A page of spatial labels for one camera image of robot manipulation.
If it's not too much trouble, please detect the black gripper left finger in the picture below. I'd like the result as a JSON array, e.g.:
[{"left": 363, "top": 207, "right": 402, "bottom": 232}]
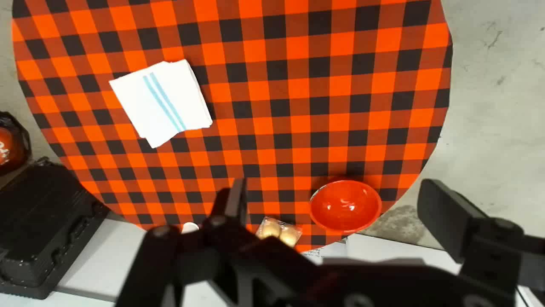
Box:
[{"left": 211, "top": 179, "right": 247, "bottom": 224}]

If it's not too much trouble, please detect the orange black checkered tablecloth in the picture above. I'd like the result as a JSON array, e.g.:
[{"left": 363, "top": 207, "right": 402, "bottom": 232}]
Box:
[{"left": 12, "top": 0, "right": 453, "bottom": 249}]

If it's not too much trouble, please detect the black perforated mounting board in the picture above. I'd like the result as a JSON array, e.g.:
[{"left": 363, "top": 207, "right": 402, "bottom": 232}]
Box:
[{"left": 0, "top": 157, "right": 109, "bottom": 301}]

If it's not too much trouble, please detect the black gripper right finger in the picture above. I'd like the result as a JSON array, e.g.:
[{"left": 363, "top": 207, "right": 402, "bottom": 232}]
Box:
[{"left": 417, "top": 179, "right": 523, "bottom": 263}]

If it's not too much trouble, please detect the red bowl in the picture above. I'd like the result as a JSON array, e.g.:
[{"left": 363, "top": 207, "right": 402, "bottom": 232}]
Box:
[{"left": 308, "top": 179, "right": 382, "bottom": 234}]

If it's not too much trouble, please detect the white towel with blue stripes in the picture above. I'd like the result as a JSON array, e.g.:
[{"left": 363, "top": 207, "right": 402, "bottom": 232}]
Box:
[{"left": 109, "top": 60, "right": 213, "bottom": 149}]

